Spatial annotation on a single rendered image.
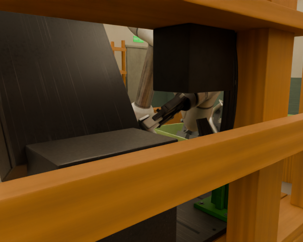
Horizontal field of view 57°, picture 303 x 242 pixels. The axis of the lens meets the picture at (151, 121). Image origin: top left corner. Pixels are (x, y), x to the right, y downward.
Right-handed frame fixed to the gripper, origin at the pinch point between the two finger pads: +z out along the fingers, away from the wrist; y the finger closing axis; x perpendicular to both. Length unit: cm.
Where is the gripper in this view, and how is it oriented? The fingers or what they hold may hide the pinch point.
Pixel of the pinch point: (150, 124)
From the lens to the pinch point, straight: 90.3
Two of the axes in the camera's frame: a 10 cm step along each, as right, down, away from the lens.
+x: 6.8, 6.9, -2.5
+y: 2.8, -5.6, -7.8
